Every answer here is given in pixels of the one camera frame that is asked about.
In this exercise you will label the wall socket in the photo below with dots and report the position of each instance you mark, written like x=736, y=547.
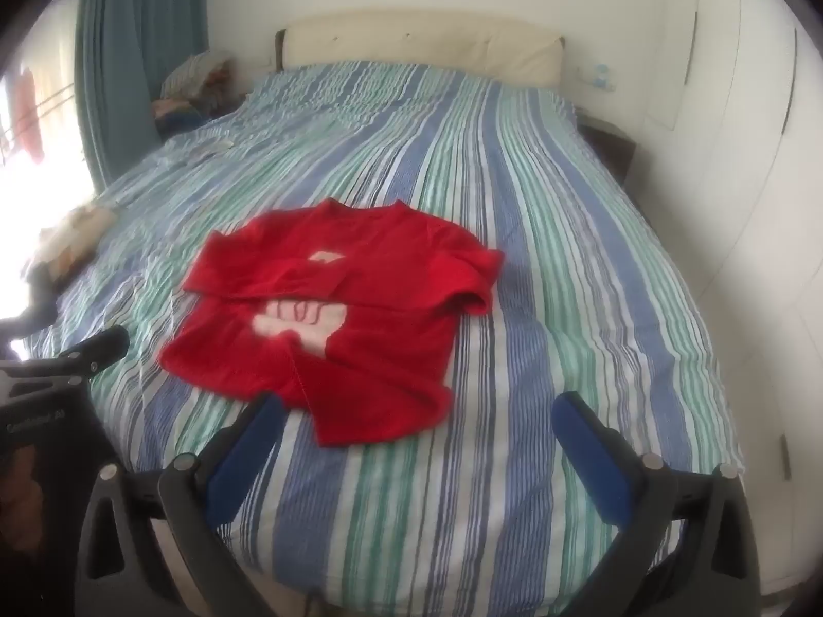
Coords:
x=598, y=74

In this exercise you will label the cream folded cloth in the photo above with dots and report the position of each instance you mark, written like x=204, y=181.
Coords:
x=74, y=234

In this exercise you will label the white wardrobe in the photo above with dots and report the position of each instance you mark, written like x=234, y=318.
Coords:
x=739, y=173

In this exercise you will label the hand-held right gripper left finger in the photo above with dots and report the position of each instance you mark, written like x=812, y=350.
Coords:
x=247, y=453

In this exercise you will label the red hanging garment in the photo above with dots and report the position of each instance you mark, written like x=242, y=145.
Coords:
x=29, y=112

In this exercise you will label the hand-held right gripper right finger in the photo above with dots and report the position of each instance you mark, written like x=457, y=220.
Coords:
x=591, y=456

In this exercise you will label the blue curtain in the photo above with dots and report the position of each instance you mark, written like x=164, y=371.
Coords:
x=128, y=45

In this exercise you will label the striped bed sheet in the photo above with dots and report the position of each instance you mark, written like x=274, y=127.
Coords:
x=514, y=238

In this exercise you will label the pile of clothes by curtain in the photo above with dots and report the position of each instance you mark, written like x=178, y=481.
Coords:
x=196, y=77

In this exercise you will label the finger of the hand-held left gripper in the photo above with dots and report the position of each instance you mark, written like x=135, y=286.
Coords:
x=96, y=347
x=37, y=292

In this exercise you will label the red shirt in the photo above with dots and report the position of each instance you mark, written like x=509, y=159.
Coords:
x=334, y=321

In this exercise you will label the cream padded headboard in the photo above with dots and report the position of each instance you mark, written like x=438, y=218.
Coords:
x=424, y=45

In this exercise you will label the dark nightstand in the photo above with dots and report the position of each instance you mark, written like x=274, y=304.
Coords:
x=607, y=144

